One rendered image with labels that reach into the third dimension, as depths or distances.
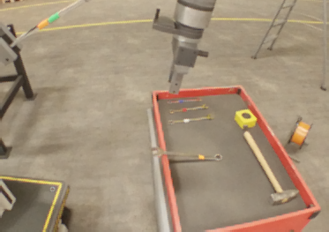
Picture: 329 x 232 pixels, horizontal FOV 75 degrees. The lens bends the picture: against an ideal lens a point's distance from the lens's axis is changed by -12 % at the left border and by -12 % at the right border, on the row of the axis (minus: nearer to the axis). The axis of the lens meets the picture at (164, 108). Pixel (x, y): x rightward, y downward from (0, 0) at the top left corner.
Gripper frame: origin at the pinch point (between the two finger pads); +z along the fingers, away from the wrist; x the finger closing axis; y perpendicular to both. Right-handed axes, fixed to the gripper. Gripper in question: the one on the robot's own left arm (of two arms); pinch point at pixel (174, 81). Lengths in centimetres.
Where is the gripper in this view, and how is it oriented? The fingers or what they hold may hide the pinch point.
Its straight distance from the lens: 68.2
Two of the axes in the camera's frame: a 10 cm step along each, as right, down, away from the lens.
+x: -0.3, -6.1, 7.9
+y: 9.8, 1.5, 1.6
